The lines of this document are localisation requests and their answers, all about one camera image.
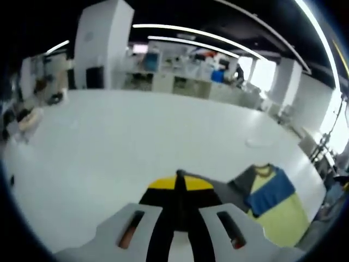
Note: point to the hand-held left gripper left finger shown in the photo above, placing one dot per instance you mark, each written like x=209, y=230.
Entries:
x=163, y=213

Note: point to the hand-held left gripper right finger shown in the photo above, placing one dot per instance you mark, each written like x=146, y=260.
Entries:
x=201, y=213

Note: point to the yellow grey blue garment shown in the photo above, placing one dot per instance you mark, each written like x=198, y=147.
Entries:
x=280, y=218

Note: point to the blue container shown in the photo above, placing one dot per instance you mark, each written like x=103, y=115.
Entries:
x=218, y=76

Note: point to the black tripod stand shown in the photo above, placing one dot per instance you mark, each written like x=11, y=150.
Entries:
x=325, y=142

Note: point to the black cabinet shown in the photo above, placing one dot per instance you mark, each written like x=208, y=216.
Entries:
x=95, y=77

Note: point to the teal monitor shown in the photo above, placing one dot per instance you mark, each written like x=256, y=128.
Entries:
x=151, y=61

